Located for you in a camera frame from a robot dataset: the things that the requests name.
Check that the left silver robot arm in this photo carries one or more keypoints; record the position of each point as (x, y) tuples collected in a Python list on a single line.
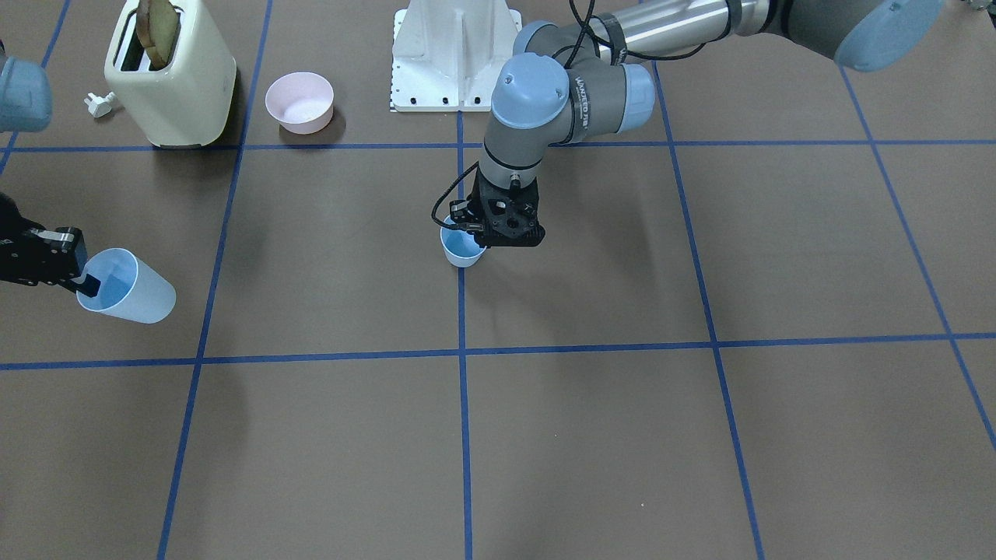
[(564, 84)]

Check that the white toaster power plug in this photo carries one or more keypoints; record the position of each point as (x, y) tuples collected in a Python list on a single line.
[(101, 106)]

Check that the cream toaster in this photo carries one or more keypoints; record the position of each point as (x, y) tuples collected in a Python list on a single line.
[(185, 104)]

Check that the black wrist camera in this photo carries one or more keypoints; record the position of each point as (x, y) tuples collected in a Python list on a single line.
[(463, 218)]

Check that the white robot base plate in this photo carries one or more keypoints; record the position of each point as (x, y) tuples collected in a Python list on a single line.
[(447, 54)]

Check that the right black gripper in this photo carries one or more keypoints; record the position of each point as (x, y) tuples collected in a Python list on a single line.
[(17, 250)]

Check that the bread slice in toaster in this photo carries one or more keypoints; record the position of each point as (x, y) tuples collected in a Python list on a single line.
[(157, 27)]

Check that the light blue cup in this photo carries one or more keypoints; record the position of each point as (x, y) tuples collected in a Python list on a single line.
[(460, 248), (129, 288)]

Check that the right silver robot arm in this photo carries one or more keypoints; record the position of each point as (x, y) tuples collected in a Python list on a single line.
[(26, 104)]

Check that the pink bowl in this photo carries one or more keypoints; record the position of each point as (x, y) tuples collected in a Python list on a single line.
[(303, 103)]

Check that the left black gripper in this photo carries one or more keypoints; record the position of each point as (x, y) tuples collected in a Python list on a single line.
[(461, 210)]

